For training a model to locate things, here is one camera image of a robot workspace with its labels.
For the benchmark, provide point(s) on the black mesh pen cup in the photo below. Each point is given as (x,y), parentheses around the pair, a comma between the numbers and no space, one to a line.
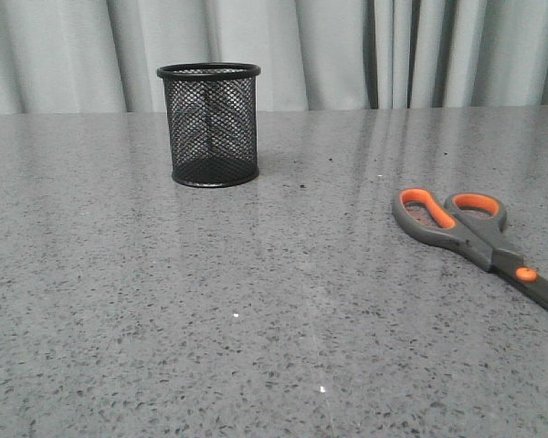
(212,122)

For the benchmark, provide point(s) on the grey orange scissors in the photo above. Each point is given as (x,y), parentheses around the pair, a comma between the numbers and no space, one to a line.
(471,225)

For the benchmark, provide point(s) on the grey curtain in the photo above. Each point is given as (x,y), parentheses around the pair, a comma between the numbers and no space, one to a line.
(102,56)

